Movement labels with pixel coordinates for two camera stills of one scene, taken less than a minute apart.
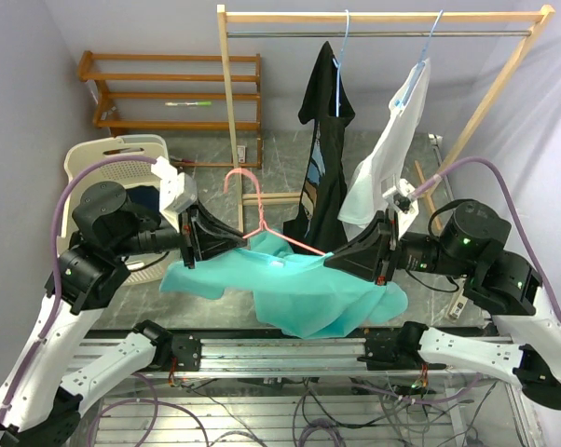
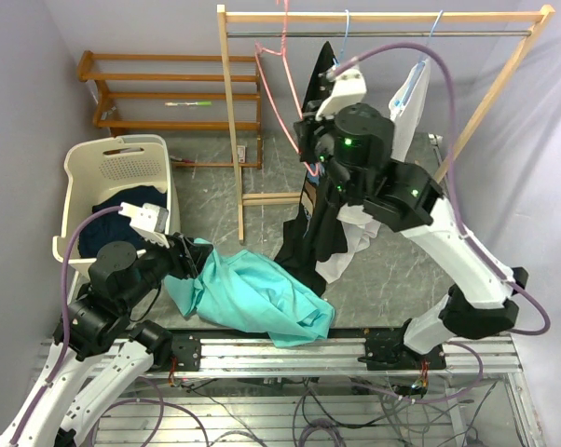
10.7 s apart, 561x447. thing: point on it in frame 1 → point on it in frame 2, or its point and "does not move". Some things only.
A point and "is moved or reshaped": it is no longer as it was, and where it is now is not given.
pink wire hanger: (261, 215) → (259, 48)
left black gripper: (189, 239) → (193, 257)
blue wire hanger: (337, 65) does not move
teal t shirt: (299, 293) is moved or reshaped
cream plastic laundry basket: (132, 175) does not move
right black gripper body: (392, 246) → (307, 144)
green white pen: (198, 103) does not move
